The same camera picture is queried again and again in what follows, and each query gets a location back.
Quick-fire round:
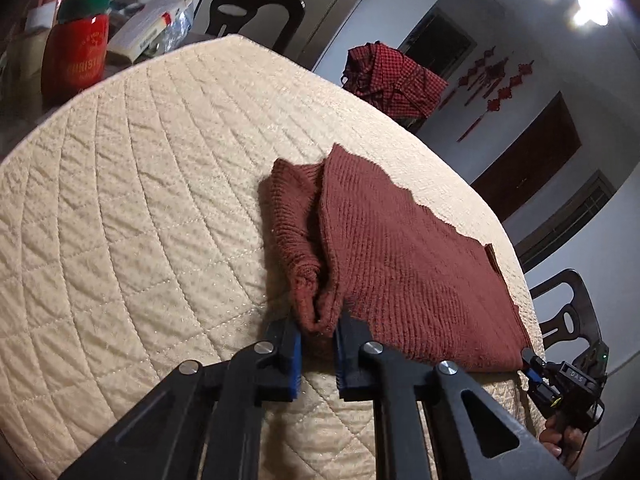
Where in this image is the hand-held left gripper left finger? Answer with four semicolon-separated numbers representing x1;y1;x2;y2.
57;317;303;480

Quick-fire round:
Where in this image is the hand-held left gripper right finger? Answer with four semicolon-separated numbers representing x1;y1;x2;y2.
334;310;576;480

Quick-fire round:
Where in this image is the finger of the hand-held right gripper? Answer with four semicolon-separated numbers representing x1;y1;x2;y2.
520;347;553;376
524;367;551;403

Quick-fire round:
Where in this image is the rust red knit sweater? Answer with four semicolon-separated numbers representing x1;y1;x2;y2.
257;142;533;373

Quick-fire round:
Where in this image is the person's right hand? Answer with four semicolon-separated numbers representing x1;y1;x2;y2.
539;416;583;463

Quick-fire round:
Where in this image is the dark wooden chair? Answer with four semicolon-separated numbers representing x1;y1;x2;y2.
530;269;608;361

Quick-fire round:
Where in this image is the dark framed window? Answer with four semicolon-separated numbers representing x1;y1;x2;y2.
515;170;617;273

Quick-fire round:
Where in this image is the dark brown door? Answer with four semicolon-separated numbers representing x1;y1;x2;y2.
470;92;583;223

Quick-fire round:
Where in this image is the beige quilted blanket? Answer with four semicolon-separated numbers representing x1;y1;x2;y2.
0;34;546;480

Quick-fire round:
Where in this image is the red checkered cloth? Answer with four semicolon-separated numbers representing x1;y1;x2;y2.
341;42;449;117

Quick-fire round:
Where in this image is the dark glass door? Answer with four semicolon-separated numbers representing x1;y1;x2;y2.
400;7;476;67

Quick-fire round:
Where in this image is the black chair with cutout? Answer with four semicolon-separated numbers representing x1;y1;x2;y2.
207;0;307;56

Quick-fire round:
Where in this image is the white and red box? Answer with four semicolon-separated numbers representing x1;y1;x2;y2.
107;0;193;61

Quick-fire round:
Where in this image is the red bottle with green band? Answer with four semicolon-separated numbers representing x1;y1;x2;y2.
41;0;118;106

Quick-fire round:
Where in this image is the red knot wall ornament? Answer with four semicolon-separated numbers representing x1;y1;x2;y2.
440;46;497;107
456;61;536;143
467;56;506;98

